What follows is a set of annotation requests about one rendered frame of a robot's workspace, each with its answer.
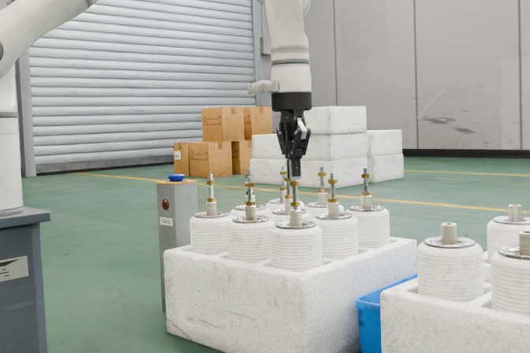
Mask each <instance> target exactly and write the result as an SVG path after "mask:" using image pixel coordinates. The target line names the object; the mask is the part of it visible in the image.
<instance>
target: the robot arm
mask: <svg viewBox="0 0 530 353"><path fill-rule="evenodd" d="M97 1H98V0H15V1H14V2H12V3H11V4H9V5H8V6H7V7H5V8H4V9H1V10H0V217H2V216H9V215H14V214H20V213H22V212H24V211H23V196H22V183H21V157H20V143H19V135H18V134H19V128H18V118H17V117H18V116H17V96H16V85H15V71H14V62H15V61H16V60H17V59H18V58H19V57H20V56H21V55H22V54H23V53H24V52H25V51H26V50H27V49H28V48H29V47H30V46H31V45H32V44H33V43H34V42H35V41H37V40H38V39H39V38H40V37H42V36H43V35H45V34H46V33H48V32H49V31H51V30H52V29H54V28H56V27H58V26H60V25H62V24H64V23H66V22H67V21H69V20H72V19H73V18H74V17H76V16H78V15H79V14H81V13H82V12H84V11H85V10H86V9H88V8H89V7H90V6H92V5H93V4H94V3H96V2H97ZM257 1H258V2H260V3H261V4H263V5H264V6H265V10H266V15H267V24H268V28H269V32H270V37H271V65H272V66H271V80H261V81H257V82H254V83H251V84H249V85H248V94H249V95H254V94H266V93H270V92H271V109H272V111H274V112H281V120H280V122H279V128H277V129H276V134H277V137H278V142H279V146H280V149H281V152H282V155H285V158H287V159H286V171H287V178H288V179H289V180H300V179H301V161H300V159H301V158H302V157H303V155H306V151H307V148H308V142H309V139H310V135H311V129H310V128H306V122H305V119H304V111H309V110H311V109H312V78H311V72H310V66H309V47H308V37H307V36H306V34H305V32H304V17H305V16H306V15H307V13H308V11H309V9H310V5H311V1H310V0H257Z"/></svg>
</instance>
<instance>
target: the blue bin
mask: <svg viewBox="0 0 530 353"><path fill-rule="evenodd" d="M417 274H418V273H415V274H413V275H411V276H409V277H406V278H403V279H401V280H399V281H396V282H394V283H392V284H388V285H387V286H384V287H382V288H379V289H376V290H374V291H373V292H369V293H367V294H365V295H362V296H360V297H357V298H356V299H355V308H357V313H358V324H359V334H360V353H382V341H381V312H380V294H381V292H382V291H384V290H387V289H388V288H392V287H394V286H397V285H399V284H402V283H405V282H407V281H410V280H412V279H415V278H417V277H418V275H417Z"/></svg>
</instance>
